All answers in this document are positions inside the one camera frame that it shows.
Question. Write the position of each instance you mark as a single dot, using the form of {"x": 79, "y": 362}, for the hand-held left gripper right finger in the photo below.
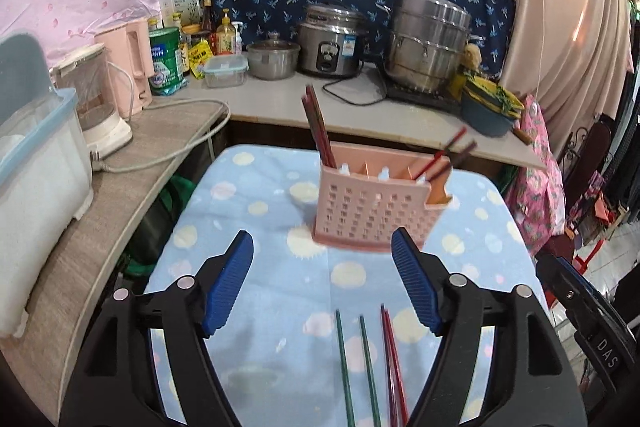
{"x": 415, "y": 282}

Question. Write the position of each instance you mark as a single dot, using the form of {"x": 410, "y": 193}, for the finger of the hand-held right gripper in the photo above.
{"x": 565, "y": 287}

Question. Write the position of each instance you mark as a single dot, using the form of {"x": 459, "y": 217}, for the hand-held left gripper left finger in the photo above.
{"x": 227, "y": 287}

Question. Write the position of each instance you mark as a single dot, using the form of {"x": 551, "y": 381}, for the pink perforated utensil basket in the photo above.
{"x": 370, "y": 207}

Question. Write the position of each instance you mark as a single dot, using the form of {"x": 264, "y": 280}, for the dark maroon chopstick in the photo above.
{"x": 440, "y": 154}
{"x": 455, "y": 157}

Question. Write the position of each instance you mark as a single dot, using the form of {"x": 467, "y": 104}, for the brown chopstick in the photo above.
{"x": 318, "y": 127}
{"x": 324, "y": 129}
{"x": 312, "y": 127}

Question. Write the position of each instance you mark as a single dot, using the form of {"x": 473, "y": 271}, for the blue polka dot tablecloth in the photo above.
{"x": 280, "y": 257}

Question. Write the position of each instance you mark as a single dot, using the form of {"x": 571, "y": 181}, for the green bag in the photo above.
{"x": 160, "y": 222}

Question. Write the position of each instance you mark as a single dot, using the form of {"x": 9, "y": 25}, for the green chopstick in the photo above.
{"x": 344, "y": 367}
{"x": 369, "y": 372}

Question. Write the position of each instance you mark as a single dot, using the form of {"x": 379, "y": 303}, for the pink floral cloth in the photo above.
{"x": 537, "y": 177}

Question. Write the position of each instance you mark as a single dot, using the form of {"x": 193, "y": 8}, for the black metal chair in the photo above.
{"x": 592, "y": 147}

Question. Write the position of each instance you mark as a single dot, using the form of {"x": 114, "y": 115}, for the grey wooden counter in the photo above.
{"x": 150, "y": 142}

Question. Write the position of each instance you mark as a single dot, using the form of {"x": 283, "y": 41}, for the blue bowl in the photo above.
{"x": 487, "y": 119}

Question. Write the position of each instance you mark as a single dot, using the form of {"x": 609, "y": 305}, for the black induction cooktop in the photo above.
{"x": 420, "y": 99}

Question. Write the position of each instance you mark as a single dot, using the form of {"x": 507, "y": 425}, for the yellow green patterned dish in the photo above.
{"x": 492, "y": 97}

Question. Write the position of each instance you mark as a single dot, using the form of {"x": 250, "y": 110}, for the clear food container blue lid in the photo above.
{"x": 225, "y": 72}

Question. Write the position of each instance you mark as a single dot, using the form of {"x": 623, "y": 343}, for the white dish box blue lid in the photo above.
{"x": 35, "y": 177}

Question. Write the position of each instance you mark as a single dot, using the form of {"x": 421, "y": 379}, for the yellow packet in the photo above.
{"x": 200, "y": 59}

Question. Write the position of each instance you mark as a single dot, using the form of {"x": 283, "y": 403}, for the small steel pot with lid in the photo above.
{"x": 272, "y": 59}

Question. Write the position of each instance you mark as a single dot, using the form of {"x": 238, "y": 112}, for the beige loofah scrubber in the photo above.
{"x": 471, "y": 57}

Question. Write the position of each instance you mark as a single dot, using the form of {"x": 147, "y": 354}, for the green tin can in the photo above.
{"x": 167, "y": 62}

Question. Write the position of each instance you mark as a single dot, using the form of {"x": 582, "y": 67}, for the large steel steamer pot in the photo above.
{"x": 430, "y": 42}

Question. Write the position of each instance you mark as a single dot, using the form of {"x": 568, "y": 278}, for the pink electric kettle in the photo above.
{"x": 127, "y": 62}

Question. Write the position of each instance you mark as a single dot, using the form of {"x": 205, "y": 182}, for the yellow pump bottle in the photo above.
{"x": 226, "y": 37}

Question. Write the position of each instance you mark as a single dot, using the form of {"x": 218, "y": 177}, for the steel rice cooker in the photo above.
{"x": 330, "y": 42}

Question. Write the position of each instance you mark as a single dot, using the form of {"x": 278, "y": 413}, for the dark sauce bottle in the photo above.
{"x": 206, "y": 19}

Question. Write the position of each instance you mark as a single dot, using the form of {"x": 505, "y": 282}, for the beige curtain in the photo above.
{"x": 565, "y": 17}

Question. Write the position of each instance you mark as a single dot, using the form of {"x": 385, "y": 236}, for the white printed carton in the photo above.
{"x": 177, "y": 7}

